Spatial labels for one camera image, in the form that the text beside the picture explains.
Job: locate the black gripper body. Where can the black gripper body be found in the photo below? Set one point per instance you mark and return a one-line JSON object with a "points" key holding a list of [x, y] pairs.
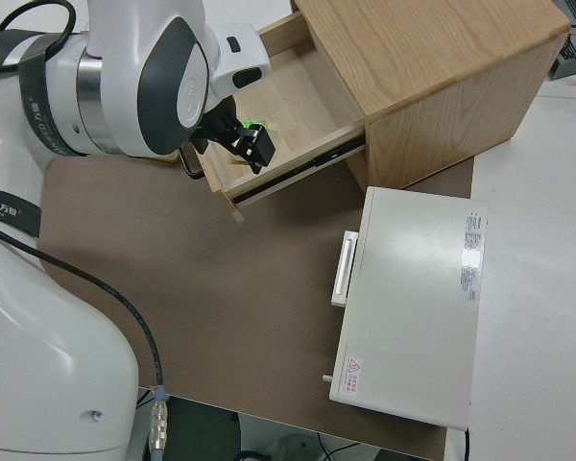
{"points": [[219, 122]]}

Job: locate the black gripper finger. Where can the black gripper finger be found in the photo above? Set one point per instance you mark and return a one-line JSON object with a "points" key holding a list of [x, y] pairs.
{"points": [[263, 146], [236, 139]]}

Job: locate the light wooden drawer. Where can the light wooden drawer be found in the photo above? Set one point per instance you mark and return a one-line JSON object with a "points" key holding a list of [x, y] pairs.
{"points": [[297, 110]]}

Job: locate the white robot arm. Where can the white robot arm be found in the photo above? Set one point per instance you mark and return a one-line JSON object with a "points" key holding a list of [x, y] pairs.
{"points": [[48, 346]]}

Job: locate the black metal drawer slide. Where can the black metal drawer slide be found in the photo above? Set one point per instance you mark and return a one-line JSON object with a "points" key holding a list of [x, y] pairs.
{"points": [[297, 169]]}

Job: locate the small green carton box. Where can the small green carton box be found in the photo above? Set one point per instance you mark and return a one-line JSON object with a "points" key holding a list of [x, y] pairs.
{"points": [[254, 124]]}

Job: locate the brown table mat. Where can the brown table mat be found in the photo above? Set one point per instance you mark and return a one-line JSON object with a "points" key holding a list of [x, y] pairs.
{"points": [[240, 298]]}

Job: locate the oak wooden cabinet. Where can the oak wooden cabinet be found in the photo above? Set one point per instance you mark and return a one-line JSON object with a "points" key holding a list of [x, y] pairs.
{"points": [[437, 81]]}

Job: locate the white box-shaped appliance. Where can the white box-shaped appliance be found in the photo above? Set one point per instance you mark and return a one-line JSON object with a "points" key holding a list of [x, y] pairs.
{"points": [[408, 307]]}

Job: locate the dark grey background equipment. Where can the dark grey background equipment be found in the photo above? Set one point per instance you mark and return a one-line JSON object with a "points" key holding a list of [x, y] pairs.
{"points": [[573, 48]]}

